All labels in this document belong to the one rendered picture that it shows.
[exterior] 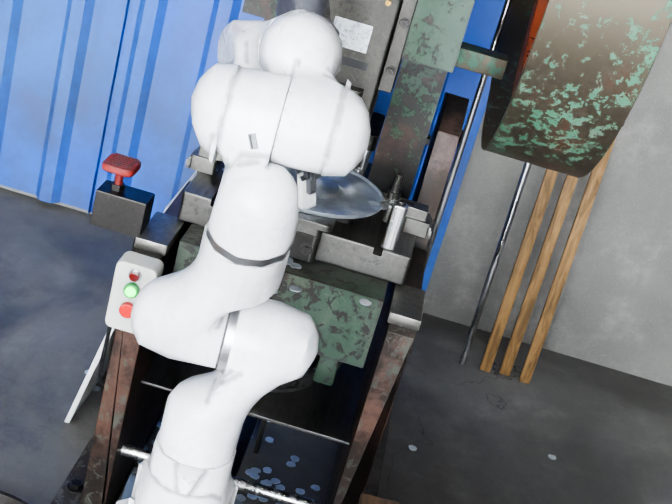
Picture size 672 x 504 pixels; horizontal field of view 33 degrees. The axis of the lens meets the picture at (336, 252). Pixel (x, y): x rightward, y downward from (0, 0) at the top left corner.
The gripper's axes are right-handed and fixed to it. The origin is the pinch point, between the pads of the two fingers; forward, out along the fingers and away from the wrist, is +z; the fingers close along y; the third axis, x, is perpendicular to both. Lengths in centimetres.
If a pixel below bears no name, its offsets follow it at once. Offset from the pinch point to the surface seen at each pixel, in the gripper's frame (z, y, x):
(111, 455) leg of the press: 54, -14, -38
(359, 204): 8.2, -0.4, 12.3
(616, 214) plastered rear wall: 83, -36, 140
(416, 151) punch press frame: 15.2, -16.8, 41.0
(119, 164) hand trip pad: -1.2, -25.8, -22.6
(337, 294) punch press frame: 20.6, 6.0, 2.2
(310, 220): 3.5, 3.8, -2.1
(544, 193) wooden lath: 66, -40, 112
